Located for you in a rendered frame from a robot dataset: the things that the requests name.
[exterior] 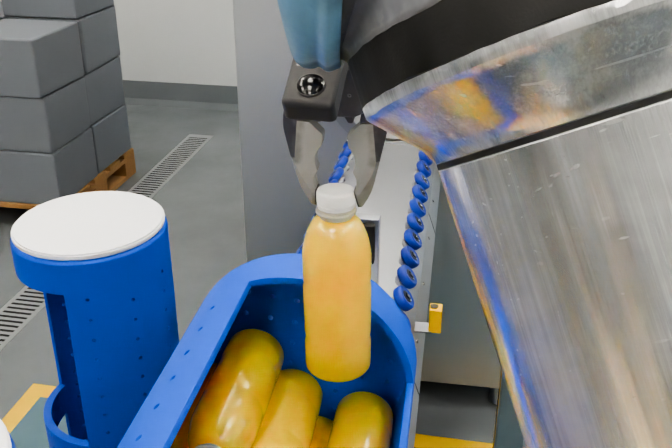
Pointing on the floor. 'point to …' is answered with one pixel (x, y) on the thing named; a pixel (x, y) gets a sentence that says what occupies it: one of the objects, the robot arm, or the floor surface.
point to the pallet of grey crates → (60, 79)
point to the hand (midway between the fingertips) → (336, 195)
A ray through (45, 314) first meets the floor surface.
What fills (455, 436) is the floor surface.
